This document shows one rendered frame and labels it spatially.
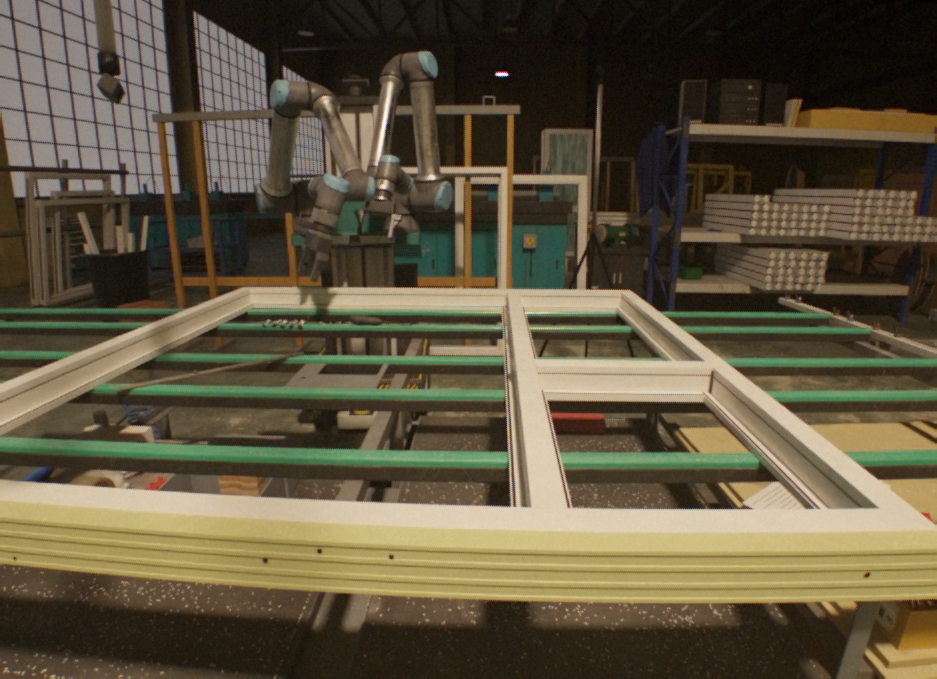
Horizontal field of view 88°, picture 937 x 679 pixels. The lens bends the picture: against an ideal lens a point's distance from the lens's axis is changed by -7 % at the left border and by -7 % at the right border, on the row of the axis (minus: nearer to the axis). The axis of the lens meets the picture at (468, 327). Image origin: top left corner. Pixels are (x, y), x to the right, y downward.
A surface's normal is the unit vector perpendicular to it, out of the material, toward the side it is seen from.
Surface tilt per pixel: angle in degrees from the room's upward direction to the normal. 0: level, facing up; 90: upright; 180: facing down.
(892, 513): 0
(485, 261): 90
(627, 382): 90
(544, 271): 90
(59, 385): 90
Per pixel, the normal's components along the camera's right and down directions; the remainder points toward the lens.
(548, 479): 0.00, -0.97
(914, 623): -0.02, 0.25
